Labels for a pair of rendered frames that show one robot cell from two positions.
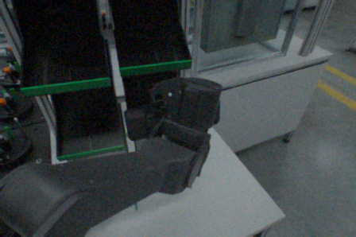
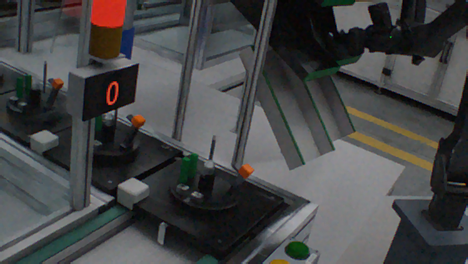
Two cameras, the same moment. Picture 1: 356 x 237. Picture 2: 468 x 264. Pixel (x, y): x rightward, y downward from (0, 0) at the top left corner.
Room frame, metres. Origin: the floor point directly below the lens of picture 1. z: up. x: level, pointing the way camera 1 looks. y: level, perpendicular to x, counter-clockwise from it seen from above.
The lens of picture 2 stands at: (-0.44, 1.00, 1.54)
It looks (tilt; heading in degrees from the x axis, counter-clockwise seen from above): 25 degrees down; 320
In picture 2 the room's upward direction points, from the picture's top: 12 degrees clockwise
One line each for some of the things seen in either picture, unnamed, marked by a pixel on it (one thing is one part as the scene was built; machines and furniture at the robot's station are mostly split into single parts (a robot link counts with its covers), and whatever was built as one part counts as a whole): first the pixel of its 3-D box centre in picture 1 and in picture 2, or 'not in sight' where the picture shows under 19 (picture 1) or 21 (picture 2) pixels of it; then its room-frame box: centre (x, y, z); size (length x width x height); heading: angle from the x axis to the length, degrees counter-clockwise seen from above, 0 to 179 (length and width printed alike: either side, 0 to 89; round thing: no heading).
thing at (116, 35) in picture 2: not in sight; (105, 38); (0.31, 0.67, 1.28); 0.05 x 0.05 x 0.05
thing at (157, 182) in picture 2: not in sight; (203, 200); (0.28, 0.45, 0.96); 0.24 x 0.24 x 0.02; 24
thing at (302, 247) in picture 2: not in sight; (297, 251); (0.08, 0.37, 0.96); 0.04 x 0.04 x 0.02
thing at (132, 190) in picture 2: not in sight; (132, 194); (0.33, 0.57, 0.97); 0.05 x 0.05 x 0.04; 24
